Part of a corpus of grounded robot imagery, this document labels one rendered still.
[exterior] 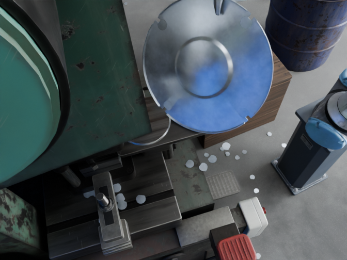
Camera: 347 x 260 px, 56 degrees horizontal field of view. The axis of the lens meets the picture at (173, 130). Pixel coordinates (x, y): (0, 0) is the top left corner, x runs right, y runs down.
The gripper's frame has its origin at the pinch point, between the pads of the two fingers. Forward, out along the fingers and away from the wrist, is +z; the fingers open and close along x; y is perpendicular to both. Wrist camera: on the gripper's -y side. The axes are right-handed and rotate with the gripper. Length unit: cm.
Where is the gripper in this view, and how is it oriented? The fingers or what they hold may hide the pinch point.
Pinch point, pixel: (216, 7)
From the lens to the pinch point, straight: 66.8
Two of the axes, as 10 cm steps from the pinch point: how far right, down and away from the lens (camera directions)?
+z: -2.2, 9.3, 3.0
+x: 3.0, -2.3, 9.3
